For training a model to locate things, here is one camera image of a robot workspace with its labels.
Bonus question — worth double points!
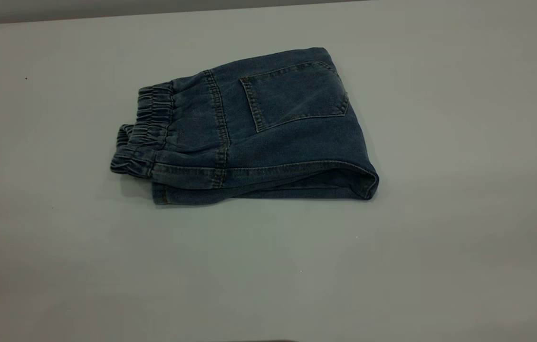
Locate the blue faded denim pants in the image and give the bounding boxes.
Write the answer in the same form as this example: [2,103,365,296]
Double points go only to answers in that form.
[110,47,380,206]

